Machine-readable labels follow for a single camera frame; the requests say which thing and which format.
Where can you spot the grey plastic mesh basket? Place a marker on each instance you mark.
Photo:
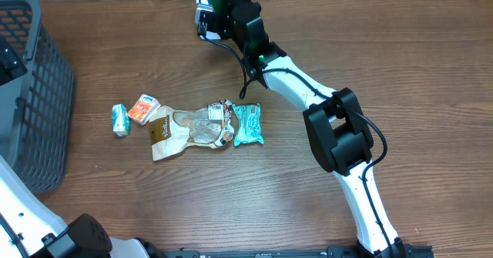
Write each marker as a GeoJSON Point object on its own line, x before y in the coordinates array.
{"type": "Point", "coordinates": [36, 109]}

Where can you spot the orange small carton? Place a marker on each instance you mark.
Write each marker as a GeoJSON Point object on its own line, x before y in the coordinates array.
{"type": "Point", "coordinates": [143, 109]}

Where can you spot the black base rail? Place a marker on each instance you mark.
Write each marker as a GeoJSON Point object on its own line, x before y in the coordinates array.
{"type": "Point", "coordinates": [330, 252]}

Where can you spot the light green wipes packet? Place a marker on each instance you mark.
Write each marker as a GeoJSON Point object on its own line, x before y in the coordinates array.
{"type": "Point", "coordinates": [249, 130]}

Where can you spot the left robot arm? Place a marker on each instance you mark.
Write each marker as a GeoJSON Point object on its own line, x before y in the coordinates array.
{"type": "Point", "coordinates": [30, 229]}

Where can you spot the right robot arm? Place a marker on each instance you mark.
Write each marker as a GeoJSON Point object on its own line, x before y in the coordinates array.
{"type": "Point", "coordinates": [340, 135]}

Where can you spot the teal white small carton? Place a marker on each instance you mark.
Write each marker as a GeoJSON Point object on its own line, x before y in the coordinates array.
{"type": "Point", "coordinates": [120, 120]}

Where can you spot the clear brown snack bag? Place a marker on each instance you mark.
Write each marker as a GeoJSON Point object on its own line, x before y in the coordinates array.
{"type": "Point", "coordinates": [172, 130]}

